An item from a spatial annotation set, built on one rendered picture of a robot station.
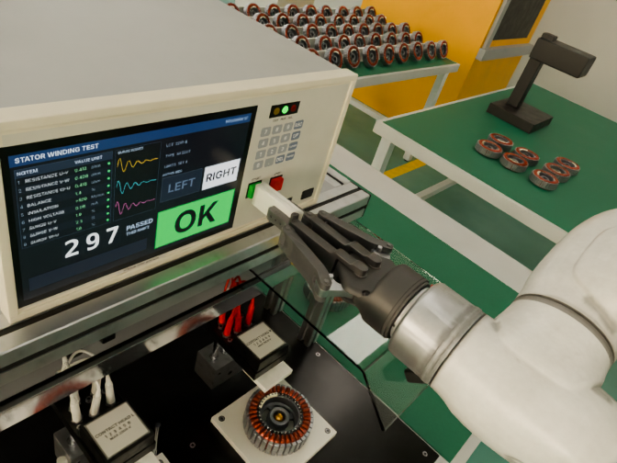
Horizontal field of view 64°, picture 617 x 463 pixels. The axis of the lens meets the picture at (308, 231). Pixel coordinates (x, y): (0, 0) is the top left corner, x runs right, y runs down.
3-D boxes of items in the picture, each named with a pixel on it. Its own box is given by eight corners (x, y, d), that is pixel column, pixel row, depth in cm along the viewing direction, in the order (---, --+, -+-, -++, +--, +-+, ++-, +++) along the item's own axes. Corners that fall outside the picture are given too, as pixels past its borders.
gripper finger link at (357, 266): (360, 293, 54) (353, 299, 53) (287, 237, 59) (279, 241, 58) (371, 267, 52) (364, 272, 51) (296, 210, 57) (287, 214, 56)
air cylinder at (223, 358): (244, 368, 90) (250, 349, 87) (211, 390, 85) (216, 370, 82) (226, 350, 92) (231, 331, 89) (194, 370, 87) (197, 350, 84)
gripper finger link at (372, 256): (375, 265, 53) (384, 260, 54) (304, 208, 58) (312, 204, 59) (364, 290, 55) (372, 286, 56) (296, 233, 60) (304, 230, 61)
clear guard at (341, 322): (470, 343, 76) (487, 316, 73) (383, 433, 60) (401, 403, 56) (318, 225, 90) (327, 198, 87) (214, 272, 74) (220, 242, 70)
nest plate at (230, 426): (335, 435, 84) (337, 432, 84) (272, 493, 74) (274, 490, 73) (274, 375, 91) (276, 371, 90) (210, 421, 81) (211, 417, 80)
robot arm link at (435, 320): (458, 356, 54) (415, 322, 57) (498, 299, 49) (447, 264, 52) (416, 400, 48) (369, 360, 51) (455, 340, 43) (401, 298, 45)
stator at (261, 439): (321, 430, 83) (328, 417, 81) (274, 472, 75) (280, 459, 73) (276, 384, 88) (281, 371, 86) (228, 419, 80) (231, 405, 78)
